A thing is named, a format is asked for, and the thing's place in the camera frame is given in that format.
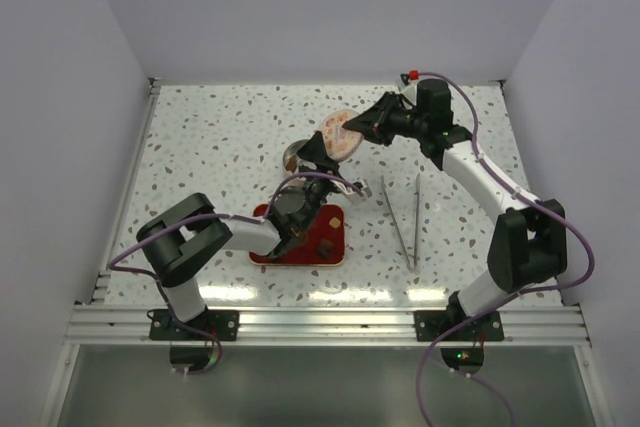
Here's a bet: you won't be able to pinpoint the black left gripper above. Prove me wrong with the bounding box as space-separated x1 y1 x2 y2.
296 131 350 232

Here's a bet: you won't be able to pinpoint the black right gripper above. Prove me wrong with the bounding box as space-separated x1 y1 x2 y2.
344 91 428 147

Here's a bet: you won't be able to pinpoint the round metal tin lid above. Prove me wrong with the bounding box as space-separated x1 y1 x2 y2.
318 109 364 163

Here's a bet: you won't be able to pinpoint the brown rectangular chocolate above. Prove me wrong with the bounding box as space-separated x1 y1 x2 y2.
285 159 297 172

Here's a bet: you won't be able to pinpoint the metal tweezers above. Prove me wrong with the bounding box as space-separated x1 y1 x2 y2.
380 173 421 273

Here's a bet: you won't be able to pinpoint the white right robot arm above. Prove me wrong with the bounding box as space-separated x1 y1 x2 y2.
343 73 567 340

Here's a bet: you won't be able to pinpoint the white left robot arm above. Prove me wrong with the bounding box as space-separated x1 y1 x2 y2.
136 132 370 340

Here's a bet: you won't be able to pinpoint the dark ridged chocolate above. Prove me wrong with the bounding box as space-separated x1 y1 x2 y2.
316 239 334 259

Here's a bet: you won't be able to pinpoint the round metal tin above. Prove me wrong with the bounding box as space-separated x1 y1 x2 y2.
282 139 318 175

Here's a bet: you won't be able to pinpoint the red rectangular tray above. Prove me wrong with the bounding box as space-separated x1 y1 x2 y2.
248 204 346 267

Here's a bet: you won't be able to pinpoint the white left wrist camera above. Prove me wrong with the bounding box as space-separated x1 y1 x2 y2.
333 179 372 204

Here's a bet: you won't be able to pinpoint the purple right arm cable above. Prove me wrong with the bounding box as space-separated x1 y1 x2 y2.
408 67 597 427

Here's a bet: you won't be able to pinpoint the black left base bracket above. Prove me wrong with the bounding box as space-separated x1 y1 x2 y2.
147 309 240 342

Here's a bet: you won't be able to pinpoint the black base bracket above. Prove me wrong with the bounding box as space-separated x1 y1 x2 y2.
413 291 505 342
147 309 240 342

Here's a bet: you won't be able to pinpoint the black right base bracket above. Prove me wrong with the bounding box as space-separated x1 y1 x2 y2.
413 291 505 342

